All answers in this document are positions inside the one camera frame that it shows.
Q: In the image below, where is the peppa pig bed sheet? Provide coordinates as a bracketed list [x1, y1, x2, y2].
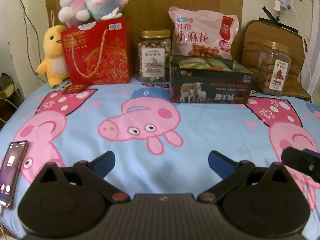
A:
[0, 77, 320, 239]

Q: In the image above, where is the smartphone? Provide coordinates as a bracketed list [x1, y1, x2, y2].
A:
[0, 140, 29, 209]

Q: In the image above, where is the small red packet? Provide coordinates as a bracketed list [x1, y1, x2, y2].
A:
[62, 83, 88, 94]

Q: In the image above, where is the black sheep print box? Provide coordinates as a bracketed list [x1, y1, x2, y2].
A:
[170, 56, 253, 104]

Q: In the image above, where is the gold lid pecan jar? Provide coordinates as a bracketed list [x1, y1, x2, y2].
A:
[254, 40, 291, 96]

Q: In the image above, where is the yellow duck plush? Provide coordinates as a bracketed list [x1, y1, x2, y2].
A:
[36, 25, 69, 88]

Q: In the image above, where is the red gift bag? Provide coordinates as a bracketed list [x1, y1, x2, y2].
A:
[61, 17, 133, 86]

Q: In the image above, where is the gold lid cashew jar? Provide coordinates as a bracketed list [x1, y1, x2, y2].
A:
[137, 29, 171, 82]

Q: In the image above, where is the brown seat cushion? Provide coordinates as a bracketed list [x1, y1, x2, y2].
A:
[238, 20, 311, 100]

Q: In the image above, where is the pink snack bag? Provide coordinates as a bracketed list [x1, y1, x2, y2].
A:
[168, 7, 239, 60]

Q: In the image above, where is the pink blue plush toy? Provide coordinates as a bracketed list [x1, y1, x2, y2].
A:
[58, 0, 129, 28]

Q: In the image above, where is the wooden board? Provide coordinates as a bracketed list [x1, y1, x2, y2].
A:
[44, 0, 245, 61]

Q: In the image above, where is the white cable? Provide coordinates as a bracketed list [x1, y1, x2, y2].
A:
[286, 0, 315, 88]

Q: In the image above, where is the black wall cable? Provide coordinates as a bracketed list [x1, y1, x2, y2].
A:
[17, 0, 48, 84]

